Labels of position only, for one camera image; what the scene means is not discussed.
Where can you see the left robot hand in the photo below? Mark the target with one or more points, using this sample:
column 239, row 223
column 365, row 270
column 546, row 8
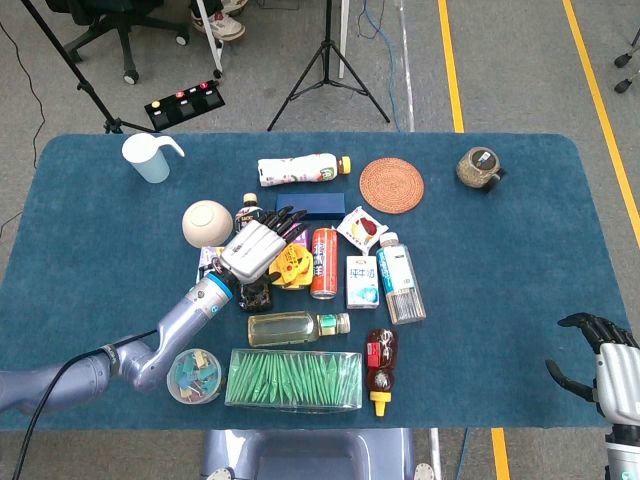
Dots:
column 250, row 252

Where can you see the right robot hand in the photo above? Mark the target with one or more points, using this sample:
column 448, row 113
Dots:
column 620, row 380

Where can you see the yellow tape measure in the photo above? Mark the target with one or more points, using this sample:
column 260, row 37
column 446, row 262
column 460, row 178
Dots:
column 295, row 265

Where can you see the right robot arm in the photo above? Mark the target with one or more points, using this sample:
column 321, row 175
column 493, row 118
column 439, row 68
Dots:
column 625, row 460

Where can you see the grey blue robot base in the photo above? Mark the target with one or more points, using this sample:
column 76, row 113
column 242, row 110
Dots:
column 310, row 455

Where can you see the purple white juice carton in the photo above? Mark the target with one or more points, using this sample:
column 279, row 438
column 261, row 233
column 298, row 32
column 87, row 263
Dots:
column 206, row 257

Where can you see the dark coffee drink bottle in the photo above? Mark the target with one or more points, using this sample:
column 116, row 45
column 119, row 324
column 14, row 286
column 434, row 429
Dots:
column 252, row 207

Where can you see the beige upturned bowl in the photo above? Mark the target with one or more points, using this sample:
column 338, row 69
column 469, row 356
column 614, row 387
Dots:
column 207, row 224

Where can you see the small purple pink box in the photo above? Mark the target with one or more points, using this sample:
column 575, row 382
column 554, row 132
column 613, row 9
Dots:
column 301, row 243

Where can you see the orange soda can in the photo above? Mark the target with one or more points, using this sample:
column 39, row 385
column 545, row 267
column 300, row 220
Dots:
column 324, row 265

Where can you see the pale yellow liquid bottle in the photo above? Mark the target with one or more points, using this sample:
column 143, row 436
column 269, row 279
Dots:
column 290, row 329

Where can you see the navy blue rectangular box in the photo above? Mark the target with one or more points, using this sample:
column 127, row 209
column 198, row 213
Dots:
column 325, row 206

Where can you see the white yogurt drink bottle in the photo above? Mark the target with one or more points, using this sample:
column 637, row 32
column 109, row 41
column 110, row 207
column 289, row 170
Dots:
column 300, row 170

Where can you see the white red snack packet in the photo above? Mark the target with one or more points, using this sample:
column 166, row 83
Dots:
column 362, row 227

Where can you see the white blue milk carton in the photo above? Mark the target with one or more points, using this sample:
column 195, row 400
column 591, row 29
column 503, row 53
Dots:
column 362, row 282

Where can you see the clear box of green sachets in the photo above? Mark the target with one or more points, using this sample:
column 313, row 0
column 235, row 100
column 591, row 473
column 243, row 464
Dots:
column 295, row 380

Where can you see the light blue plastic pitcher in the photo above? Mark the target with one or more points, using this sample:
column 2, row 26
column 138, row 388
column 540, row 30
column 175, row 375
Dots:
column 150, row 160

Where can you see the round tub of binder clips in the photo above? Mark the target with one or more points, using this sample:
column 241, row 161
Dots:
column 195, row 377

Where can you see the clear bottle with blue label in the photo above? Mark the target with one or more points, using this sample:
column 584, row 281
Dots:
column 400, row 280

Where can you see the round woven rattan coaster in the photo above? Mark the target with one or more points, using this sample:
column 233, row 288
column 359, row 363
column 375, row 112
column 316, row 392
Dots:
column 392, row 186

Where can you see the black pedal box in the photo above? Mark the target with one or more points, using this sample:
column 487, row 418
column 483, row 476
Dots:
column 185, row 107

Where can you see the blue table cloth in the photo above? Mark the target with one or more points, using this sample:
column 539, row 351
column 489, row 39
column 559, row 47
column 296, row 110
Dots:
column 500, row 260

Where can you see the honey squeeze bottle yellow nozzle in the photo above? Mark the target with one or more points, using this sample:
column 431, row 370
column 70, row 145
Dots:
column 382, row 365

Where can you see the black tripod stand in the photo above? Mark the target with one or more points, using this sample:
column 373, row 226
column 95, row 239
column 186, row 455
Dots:
column 327, row 50

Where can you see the seated person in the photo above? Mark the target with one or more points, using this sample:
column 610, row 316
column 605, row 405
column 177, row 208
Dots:
column 220, row 25

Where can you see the glass jar of grains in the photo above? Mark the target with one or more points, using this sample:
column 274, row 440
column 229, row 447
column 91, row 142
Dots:
column 477, row 170

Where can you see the black slanted light stand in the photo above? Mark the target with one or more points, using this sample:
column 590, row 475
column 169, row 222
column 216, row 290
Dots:
column 75, row 75

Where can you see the black office chair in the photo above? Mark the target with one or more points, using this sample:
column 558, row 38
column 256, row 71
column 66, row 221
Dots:
column 125, row 20

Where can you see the chair base with casters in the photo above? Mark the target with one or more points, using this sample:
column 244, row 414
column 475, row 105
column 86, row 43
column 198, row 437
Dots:
column 622, row 60

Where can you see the white frame pole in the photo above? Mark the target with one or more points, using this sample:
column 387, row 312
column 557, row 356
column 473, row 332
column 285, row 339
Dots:
column 344, row 35
column 209, row 40

